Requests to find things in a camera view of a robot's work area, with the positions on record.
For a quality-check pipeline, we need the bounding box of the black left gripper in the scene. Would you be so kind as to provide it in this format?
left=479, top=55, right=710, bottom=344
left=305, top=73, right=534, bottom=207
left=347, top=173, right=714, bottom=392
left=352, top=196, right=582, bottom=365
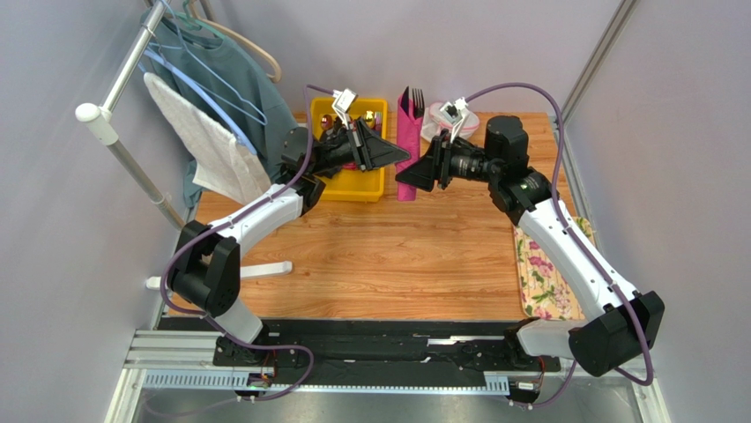
left=309, top=120, right=410, bottom=176

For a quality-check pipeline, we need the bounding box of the pink paper napkin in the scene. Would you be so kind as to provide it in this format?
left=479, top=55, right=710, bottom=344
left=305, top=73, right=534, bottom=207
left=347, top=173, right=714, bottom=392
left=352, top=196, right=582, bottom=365
left=396, top=103, right=421, bottom=173

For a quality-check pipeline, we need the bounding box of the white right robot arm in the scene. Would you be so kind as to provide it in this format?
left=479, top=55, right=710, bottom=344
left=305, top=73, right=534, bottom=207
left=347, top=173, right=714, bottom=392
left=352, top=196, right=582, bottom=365
left=396, top=115, right=665, bottom=377

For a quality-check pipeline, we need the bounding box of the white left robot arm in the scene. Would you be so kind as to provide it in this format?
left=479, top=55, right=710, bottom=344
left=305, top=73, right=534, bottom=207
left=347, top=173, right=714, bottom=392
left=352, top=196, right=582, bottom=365
left=160, top=119, right=411, bottom=346

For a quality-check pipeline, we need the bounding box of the yellow plastic bin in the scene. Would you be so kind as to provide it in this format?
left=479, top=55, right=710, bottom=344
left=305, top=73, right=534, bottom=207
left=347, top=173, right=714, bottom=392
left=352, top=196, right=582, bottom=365
left=310, top=97, right=390, bottom=203

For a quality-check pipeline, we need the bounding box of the white mesh laundry bag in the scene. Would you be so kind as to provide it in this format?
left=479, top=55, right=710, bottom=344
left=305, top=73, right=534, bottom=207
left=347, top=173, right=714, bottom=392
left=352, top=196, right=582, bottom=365
left=419, top=101, right=481, bottom=145

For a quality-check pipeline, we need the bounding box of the beige hanger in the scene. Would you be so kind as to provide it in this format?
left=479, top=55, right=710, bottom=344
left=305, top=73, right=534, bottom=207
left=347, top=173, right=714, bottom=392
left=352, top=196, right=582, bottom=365
left=182, top=0, right=283, bottom=84

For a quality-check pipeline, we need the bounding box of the white towel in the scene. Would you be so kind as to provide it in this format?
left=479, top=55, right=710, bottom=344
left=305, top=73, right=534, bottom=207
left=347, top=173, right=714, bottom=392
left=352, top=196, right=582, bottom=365
left=144, top=72, right=271, bottom=204

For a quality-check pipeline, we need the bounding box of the blue hanger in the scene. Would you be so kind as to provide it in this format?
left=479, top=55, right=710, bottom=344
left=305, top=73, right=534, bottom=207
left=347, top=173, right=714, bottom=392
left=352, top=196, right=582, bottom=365
left=139, top=19, right=268, bottom=155

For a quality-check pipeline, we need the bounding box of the floral tray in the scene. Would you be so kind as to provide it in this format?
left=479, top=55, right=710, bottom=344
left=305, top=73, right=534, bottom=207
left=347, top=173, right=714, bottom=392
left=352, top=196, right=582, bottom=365
left=513, top=227, right=584, bottom=321

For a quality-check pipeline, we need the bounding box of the teal shirt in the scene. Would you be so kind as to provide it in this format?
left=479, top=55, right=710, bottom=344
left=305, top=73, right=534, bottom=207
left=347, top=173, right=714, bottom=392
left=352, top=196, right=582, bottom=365
left=144, top=17, right=297, bottom=204

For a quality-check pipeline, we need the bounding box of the silver clothes rack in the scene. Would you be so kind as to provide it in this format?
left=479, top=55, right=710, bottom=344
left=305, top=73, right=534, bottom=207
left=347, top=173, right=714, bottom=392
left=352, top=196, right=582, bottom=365
left=75, top=0, right=294, bottom=292

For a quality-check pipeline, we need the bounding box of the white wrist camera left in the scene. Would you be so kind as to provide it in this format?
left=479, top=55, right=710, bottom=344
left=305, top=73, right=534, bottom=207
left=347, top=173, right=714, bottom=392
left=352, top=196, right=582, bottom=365
left=331, top=88, right=358, bottom=128

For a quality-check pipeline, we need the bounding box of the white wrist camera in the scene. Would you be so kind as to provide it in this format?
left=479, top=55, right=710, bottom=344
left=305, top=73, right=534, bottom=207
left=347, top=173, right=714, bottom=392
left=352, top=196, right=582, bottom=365
left=331, top=88, right=358, bottom=128
left=439, top=97, right=470, bottom=143

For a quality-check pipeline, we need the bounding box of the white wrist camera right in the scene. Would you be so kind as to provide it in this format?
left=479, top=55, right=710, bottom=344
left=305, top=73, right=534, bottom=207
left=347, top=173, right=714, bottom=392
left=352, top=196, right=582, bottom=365
left=439, top=97, right=470, bottom=143

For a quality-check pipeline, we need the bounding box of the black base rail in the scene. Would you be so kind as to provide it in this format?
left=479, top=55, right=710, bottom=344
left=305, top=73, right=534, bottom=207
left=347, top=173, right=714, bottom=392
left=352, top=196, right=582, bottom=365
left=212, top=319, right=561, bottom=388

